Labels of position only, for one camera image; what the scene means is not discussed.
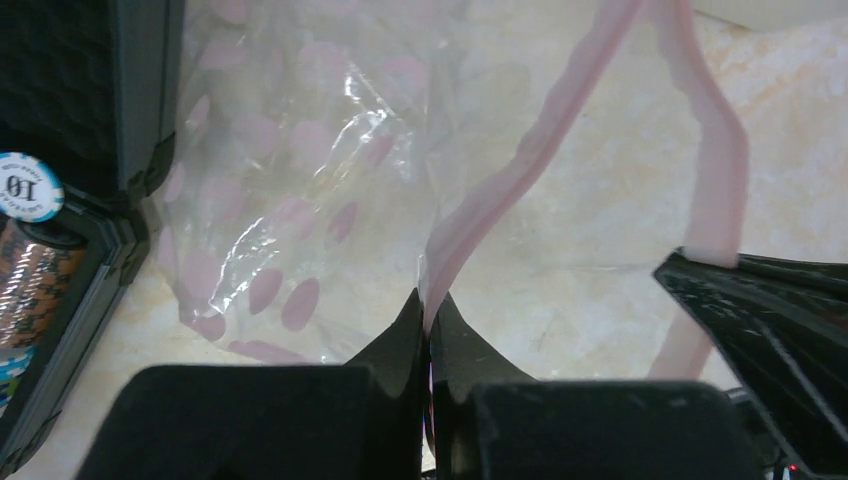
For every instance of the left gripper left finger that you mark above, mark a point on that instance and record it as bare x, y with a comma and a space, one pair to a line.
358, 420

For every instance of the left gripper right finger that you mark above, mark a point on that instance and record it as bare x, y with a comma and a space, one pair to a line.
490, 420

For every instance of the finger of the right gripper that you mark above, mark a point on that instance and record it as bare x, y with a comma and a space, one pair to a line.
781, 325

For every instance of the clear pink-dotted zip bag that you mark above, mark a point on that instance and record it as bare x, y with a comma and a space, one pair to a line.
533, 160

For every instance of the white blue poker chip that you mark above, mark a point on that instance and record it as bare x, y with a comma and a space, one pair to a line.
30, 191

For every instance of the black poker chip case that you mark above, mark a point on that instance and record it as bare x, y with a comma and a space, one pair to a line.
90, 88

